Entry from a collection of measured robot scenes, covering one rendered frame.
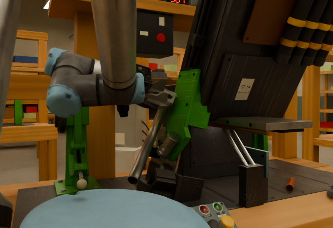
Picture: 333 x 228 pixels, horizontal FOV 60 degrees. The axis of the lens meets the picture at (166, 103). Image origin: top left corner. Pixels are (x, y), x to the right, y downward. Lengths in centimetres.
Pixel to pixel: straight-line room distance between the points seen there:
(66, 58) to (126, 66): 21
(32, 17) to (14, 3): 1076
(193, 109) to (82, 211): 66
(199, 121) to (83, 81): 35
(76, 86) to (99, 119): 44
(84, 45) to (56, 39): 996
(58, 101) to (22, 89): 51
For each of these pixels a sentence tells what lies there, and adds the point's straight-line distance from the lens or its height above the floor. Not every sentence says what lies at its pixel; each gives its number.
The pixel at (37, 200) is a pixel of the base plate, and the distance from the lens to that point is 94.
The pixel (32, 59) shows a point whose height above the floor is 211.
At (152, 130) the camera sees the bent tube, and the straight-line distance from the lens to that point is 91.
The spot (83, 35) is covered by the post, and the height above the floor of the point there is 142.
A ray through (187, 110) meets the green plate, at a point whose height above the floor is 115.
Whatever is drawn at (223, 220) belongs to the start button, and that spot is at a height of 94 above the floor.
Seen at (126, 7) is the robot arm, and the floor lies 133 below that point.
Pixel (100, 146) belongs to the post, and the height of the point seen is 101.
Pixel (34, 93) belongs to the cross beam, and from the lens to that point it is 116.
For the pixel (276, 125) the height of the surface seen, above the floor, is 112.
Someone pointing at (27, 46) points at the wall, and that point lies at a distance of 1086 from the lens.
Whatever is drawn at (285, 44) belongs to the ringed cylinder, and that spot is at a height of 133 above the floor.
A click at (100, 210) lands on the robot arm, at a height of 112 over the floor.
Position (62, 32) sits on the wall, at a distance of 1115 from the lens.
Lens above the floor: 119
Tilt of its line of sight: 1 degrees down
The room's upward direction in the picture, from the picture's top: straight up
